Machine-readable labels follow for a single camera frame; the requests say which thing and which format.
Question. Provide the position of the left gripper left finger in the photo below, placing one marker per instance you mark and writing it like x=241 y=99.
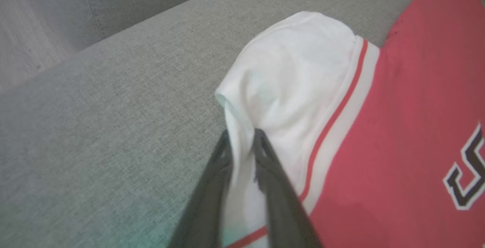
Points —
x=204 y=202

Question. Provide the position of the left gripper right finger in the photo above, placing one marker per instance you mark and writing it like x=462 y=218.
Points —
x=280 y=202

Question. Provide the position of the red jersey garment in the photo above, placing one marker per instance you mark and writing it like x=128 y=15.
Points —
x=398 y=126

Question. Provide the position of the grey and yellow sofa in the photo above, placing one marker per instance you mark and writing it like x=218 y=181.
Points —
x=113 y=134

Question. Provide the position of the large grey sofa seat cushion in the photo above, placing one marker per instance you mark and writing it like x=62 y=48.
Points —
x=151 y=1

